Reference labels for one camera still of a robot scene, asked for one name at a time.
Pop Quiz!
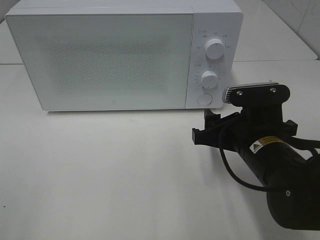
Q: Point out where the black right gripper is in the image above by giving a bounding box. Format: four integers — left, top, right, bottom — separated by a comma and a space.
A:
192, 107, 298, 152

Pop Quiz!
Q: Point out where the round white door button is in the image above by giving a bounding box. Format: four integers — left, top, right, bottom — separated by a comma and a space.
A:
197, 93, 213, 106

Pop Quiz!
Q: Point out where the white timer knob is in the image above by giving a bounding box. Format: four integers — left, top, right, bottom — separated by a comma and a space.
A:
200, 70, 219, 89

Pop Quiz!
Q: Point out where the white microwave door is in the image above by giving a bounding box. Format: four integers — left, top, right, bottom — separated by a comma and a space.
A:
7, 14, 193, 111

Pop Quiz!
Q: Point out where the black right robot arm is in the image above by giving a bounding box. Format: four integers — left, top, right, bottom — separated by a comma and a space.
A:
192, 106, 320, 231

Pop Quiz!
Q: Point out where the upper white power knob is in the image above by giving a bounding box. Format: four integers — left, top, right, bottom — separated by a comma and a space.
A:
203, 36, 226, 60

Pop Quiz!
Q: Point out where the white microwave oven body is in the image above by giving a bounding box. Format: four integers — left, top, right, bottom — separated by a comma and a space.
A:
4, 0, 244, 112

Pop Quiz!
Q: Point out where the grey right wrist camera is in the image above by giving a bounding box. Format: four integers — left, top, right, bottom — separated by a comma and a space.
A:
222, 82, 291, 108

